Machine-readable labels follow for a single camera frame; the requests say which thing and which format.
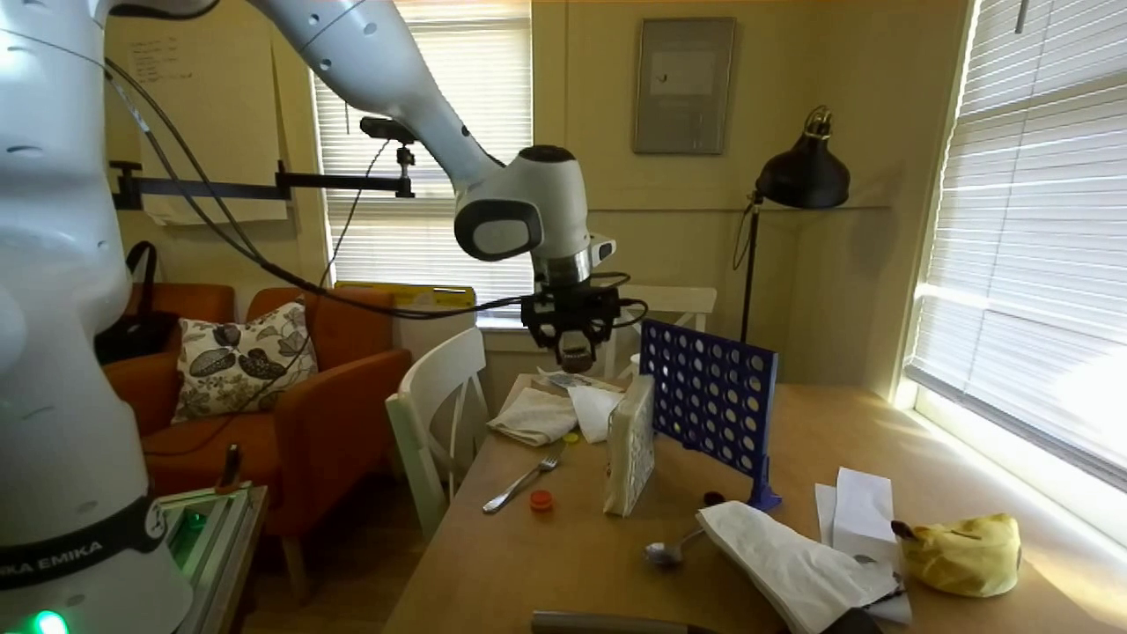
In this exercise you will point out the white window blinds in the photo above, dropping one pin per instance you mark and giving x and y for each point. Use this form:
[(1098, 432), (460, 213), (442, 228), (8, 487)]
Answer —
[(1032, 235), (387, 235)]

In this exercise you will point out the yellow crumpled object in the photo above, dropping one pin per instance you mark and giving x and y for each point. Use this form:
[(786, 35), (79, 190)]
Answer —
[(964, 554)]

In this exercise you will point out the white wooden chair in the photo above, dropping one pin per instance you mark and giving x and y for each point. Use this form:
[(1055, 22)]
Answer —
[(432, 426)]

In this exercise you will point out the white device green light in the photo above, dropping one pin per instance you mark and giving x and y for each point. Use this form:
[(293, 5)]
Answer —
[(209, 537)]

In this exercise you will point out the small brown bottle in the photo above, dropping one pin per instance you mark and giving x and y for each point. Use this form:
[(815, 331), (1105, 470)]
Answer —
[(229, 470)]

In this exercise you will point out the black game disc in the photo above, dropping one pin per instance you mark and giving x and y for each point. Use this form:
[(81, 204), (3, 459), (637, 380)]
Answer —
[(714, 499)]

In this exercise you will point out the blue connect four grid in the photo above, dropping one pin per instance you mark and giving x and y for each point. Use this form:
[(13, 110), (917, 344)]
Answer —
[(717, 393)]

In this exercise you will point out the metal spoon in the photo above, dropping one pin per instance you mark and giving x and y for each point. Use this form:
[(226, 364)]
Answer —
[(518, 485)]

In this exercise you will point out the orange armchair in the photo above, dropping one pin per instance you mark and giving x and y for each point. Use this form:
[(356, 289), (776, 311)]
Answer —
[(319, 423)]

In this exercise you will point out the small white box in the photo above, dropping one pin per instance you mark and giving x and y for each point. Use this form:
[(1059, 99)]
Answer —
[(864, 514)]

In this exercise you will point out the black bag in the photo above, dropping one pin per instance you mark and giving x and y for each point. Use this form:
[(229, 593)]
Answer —
[(136, 322)]

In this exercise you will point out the white crumpled towel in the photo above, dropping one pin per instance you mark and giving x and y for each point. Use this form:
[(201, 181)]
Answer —
[(797, 571)]

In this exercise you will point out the red game disc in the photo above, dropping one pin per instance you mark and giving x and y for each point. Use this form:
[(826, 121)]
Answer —
[(541, 503)]

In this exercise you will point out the tall white napkin block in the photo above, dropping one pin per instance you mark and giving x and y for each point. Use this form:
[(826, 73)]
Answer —
[(633, 451)]

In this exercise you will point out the white box yellow top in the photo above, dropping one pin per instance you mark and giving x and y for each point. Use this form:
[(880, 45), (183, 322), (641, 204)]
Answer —
[(428, 308)]

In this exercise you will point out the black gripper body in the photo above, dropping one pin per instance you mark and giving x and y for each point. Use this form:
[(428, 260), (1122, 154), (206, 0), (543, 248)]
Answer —
[(572, 308)]

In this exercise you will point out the black lamp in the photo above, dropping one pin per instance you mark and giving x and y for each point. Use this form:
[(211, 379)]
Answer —
[(799, 179)]

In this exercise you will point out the grey wall panel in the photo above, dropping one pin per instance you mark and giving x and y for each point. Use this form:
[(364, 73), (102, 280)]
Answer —
[(683, 87)]

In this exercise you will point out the leaf print pillow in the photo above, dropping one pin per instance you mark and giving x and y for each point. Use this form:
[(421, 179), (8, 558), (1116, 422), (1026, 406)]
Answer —
[(242, 357)]

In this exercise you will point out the white flat napkin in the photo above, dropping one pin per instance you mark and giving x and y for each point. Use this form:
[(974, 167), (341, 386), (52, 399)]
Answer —
[(592, 406)]

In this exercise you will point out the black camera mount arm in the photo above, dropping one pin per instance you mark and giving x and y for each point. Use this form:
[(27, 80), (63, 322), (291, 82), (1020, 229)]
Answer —
[(235, 188)]

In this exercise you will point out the beige folded towel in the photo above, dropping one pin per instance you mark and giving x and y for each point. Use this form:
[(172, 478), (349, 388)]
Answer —
[(532, 415)]

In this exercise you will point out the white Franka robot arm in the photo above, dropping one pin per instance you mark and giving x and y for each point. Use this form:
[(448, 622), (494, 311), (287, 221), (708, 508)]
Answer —
[(57, 292)]

